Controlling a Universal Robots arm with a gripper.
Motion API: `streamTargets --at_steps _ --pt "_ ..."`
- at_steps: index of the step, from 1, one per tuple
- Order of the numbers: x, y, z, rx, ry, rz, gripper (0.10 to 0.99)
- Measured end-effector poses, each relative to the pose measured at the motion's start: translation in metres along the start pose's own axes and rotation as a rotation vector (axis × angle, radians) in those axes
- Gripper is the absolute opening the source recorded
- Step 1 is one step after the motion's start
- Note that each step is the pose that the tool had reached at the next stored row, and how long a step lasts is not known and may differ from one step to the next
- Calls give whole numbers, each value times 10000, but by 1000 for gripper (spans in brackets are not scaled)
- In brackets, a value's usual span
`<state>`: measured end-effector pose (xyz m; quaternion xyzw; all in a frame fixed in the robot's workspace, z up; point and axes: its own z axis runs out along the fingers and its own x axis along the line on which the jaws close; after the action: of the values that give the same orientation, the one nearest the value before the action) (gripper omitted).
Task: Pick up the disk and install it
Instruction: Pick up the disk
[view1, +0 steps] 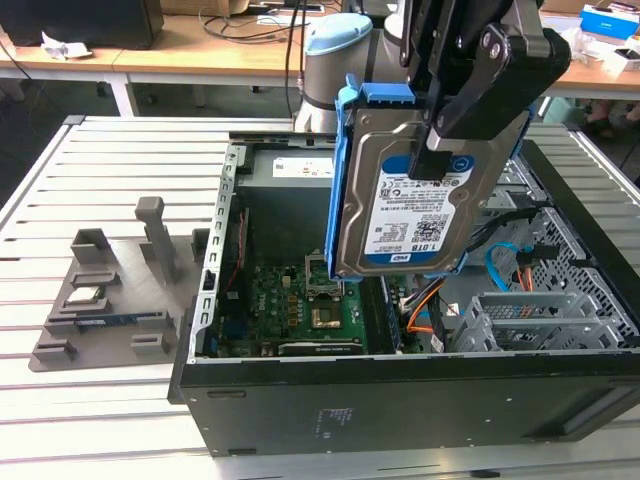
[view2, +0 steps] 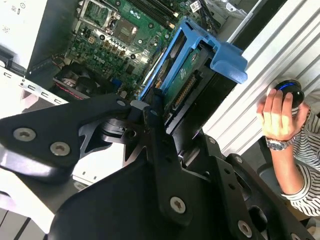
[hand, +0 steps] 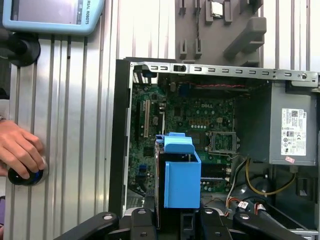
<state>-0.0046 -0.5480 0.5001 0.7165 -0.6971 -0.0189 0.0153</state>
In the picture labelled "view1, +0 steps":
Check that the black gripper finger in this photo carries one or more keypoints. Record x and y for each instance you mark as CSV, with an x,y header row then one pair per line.
x,y
414,40
515,75

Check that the hard disk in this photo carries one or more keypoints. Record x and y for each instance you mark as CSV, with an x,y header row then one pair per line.
x,y
380,150

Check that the grey metal disk bay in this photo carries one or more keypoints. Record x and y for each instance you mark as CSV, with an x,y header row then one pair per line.
x,y
530,310

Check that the blue cardboard box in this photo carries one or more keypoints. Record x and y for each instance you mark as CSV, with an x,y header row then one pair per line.
x,y
607,20

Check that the white box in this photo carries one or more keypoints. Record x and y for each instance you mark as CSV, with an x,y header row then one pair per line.
x,y
622,60

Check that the grey metal drive cage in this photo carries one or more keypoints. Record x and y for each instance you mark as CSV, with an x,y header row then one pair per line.
x,y
510,200

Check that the grey power supply unit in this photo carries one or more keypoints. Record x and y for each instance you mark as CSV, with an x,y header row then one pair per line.
x,y
285,210

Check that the wooden desk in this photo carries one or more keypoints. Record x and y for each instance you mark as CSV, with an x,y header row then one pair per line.
x,y
175,55

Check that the black RAM slot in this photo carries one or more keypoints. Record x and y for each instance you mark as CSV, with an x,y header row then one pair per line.
x,y
371,315

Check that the CPU socket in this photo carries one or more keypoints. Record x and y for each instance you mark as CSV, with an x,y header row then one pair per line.
x,y
325,318

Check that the green motherboard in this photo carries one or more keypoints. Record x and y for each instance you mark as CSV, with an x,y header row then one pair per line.
x,y
280,305

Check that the black graphics card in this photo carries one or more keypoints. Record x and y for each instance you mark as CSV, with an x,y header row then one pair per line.
x,y
320,347

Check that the large black box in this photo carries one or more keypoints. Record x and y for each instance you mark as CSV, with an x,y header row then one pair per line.
x,y
75,22

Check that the black open PC case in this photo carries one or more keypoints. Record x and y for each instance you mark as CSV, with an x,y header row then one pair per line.
x,y
400,400

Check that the crumpled white paper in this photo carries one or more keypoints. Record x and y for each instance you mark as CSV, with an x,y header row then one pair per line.
x,y
65,47

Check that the grey parts rack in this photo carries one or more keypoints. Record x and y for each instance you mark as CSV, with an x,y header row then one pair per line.
x,y
135,280

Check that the silver CPU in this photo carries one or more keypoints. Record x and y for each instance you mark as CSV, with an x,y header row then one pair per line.
x,y
86,296

